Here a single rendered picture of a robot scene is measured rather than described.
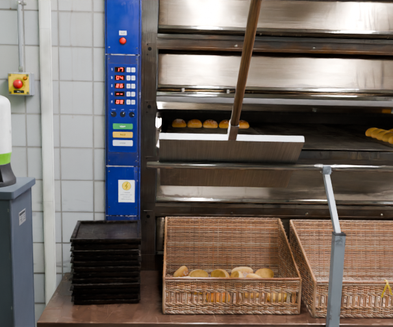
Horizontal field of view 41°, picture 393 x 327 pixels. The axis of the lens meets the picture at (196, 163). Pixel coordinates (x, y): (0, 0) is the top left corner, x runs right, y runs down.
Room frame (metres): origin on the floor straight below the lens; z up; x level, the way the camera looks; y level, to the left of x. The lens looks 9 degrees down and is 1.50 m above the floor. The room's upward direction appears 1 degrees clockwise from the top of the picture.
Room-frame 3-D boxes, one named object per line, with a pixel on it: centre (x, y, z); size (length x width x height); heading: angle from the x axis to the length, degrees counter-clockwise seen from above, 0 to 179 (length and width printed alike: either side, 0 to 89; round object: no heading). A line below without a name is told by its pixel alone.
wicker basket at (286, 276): (2.20, -0.14, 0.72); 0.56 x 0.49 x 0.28; 93
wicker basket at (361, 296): (2.20, -0.73, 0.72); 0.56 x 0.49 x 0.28; 93
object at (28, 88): (2.37, 0.79, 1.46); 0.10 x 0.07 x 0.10; 92
